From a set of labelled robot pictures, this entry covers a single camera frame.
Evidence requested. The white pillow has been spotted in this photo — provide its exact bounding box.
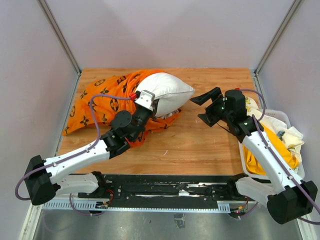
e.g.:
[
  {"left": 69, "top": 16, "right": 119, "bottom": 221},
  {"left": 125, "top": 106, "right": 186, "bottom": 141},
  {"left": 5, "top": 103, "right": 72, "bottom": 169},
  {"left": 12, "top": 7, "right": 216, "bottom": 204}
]
[{"left": 136, "top": 72, "right": 195, "bottom": 119}]

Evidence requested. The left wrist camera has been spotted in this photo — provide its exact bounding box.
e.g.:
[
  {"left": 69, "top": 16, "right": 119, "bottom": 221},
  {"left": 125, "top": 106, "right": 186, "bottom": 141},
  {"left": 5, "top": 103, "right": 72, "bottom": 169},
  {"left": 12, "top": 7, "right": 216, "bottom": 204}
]
[{"left": 134, "top": 90, "right": 155, "bottom": 111}]

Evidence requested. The left aluminium frame post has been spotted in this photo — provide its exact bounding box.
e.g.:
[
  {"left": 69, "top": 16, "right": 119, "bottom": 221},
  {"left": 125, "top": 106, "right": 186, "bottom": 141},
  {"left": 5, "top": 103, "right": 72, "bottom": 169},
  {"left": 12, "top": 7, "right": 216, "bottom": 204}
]
[{"left": 36, "top": 0, "right": 82, "bottom": 75}]

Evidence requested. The white plastic laundry basket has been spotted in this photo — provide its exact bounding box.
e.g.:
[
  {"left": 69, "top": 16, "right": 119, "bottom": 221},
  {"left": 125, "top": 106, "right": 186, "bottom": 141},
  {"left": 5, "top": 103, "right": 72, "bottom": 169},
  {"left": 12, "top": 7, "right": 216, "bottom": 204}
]
[{"left": 238, "top": 109, "right": 305, "bottom": 180}]

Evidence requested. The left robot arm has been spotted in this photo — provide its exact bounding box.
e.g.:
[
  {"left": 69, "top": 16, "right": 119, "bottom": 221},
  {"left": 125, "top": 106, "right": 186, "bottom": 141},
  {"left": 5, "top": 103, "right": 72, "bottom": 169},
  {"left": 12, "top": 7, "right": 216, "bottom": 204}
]
[{"left": 24, "top": 99, "right": 159, "bottom": 206}]

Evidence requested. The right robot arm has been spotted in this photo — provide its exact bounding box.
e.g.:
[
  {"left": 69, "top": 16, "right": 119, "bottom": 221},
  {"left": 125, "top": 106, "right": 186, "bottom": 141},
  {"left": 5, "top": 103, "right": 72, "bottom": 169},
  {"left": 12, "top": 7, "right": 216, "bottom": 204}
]
[{"left": 190, "top": 87, "right": 320, "bottom": 226}]

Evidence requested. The white cartoon print cloth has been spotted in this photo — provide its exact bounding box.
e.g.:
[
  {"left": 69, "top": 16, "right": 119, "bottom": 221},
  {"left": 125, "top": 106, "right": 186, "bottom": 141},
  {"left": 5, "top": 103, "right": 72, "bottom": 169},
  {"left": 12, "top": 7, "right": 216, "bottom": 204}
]
[{"left": 245, "top": 96, "right": 305, "bottom": 163}]

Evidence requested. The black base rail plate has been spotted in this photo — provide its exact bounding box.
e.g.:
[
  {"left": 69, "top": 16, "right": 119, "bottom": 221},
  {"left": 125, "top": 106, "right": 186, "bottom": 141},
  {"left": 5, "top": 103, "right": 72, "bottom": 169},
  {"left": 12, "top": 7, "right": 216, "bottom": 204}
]
[{"left": 77, "top": 174, "right": 248, "bottom": 209}]

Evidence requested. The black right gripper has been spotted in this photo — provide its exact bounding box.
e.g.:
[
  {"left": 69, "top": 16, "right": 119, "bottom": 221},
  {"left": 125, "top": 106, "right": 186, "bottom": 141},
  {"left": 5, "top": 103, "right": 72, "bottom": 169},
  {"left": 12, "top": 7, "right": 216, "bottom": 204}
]
[{"left": 190, "top": 87, "right": 232, "bottom": 127}]

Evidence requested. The aluminium frame post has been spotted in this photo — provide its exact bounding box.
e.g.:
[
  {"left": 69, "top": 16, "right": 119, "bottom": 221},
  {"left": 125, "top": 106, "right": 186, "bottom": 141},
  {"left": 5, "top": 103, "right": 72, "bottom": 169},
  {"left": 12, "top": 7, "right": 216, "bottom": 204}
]
[
  {"left": 253, "top": 0, "right": 304, "bottom": 76},
  {"left": 36, "top": 0, "right": 82, "bottom": 75}
]

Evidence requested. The yellow cloth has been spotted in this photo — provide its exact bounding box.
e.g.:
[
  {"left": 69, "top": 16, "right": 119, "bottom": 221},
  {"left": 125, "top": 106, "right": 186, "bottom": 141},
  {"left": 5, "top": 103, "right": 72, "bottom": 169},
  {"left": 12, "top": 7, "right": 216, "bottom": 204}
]
[{"left": 243, "top": 124, "right": 300, "bottom": 176}]

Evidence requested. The grey slotted cable duct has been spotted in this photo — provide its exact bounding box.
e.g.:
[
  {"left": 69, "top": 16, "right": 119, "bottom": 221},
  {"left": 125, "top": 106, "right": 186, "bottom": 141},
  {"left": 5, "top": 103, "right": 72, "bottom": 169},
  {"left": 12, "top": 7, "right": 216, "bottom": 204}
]
[{"left": 41, "top": 200, "right": 231, "bottom": 213}]

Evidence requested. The right aluminium frame post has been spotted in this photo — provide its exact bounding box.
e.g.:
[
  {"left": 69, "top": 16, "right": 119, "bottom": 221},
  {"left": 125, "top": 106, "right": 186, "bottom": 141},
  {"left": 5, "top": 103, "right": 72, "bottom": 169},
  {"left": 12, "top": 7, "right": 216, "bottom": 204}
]
[{"left": 253, "top": 0, "right": 304, "bottom": 76}]

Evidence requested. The orange patterned pillowcase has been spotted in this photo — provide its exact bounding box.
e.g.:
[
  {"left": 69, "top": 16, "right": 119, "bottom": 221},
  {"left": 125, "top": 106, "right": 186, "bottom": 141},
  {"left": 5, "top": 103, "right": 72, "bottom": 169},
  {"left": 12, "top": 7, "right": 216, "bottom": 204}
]
[{"left": 61, "top": 68, "right": 183, "bottom": 149}]

